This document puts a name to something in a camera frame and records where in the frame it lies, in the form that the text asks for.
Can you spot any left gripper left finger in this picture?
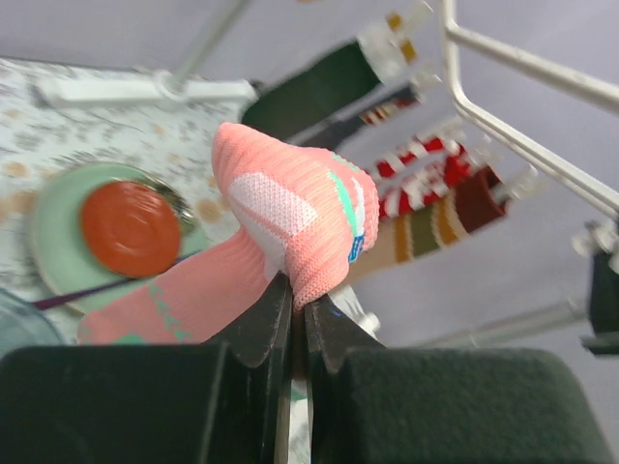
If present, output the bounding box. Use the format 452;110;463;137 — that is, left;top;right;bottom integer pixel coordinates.
1;275;292;463

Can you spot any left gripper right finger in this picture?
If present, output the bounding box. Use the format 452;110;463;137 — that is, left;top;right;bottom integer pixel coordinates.
304;298;613;463

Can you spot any pink sock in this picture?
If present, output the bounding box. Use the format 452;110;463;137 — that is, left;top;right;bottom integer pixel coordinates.
77;123;379;345

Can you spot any beige brown striped sock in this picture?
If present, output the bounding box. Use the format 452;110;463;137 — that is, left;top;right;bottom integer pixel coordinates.
342;167;509;286

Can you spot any white clip hanger rack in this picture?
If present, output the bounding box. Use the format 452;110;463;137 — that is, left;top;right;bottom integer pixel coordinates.
357;0;619;257

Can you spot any orange saucer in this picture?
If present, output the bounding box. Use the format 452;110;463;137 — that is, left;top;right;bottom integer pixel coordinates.
79;181;182;278

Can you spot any purple fork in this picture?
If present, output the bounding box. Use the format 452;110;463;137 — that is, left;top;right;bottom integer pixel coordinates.
32;278;136;310

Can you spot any teal plastic basin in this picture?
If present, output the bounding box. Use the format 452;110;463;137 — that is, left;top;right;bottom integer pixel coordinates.
0;289;65;357

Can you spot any light green plate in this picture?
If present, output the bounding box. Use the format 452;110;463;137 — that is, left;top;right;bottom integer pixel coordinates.
27;162;209;314

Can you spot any dark green sock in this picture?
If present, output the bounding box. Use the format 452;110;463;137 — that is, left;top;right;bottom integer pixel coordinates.
241;41;380;140

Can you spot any metal drying stand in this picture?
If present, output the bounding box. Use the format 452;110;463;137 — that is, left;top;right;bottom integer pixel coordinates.
33;1;256;110

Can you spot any floral tablecloth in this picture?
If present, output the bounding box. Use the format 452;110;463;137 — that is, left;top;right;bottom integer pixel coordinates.
1;61;242;344

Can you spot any yellow sock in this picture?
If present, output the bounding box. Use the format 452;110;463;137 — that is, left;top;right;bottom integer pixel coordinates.
386;13;417;64

